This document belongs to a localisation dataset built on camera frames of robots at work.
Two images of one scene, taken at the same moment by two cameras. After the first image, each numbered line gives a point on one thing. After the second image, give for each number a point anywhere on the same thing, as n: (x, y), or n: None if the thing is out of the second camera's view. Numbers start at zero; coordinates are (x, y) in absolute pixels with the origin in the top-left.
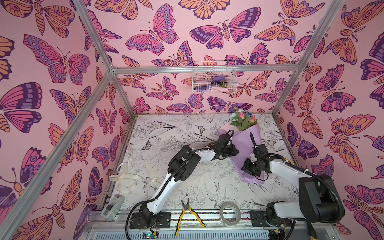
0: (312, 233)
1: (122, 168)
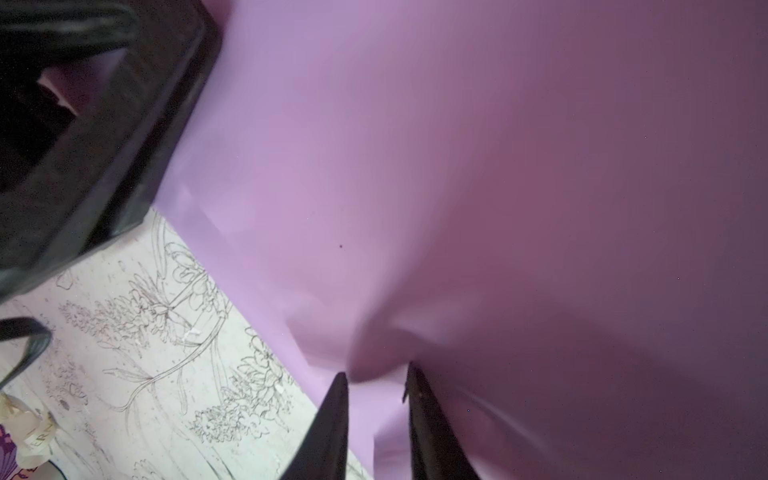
0: None
1: (32, 430)
